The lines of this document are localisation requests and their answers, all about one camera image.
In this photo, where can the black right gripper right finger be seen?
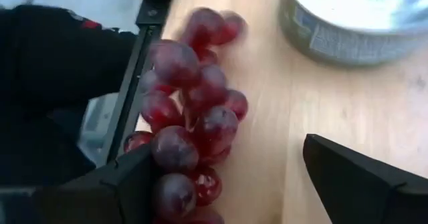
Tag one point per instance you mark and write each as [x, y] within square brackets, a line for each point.
[368, 197]

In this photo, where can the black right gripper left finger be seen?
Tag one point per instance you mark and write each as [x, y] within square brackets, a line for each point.
[83, 204]

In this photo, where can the dark red toy grapes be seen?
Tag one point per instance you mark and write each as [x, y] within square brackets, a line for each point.
[187, 123]

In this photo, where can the silver tuna can blue label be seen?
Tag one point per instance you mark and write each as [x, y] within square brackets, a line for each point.
[351, 16]

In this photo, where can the person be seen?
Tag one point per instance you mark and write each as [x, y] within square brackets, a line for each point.
[50, 83]

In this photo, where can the black aluminium table frame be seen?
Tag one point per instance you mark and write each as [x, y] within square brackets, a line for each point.
[132, 83]

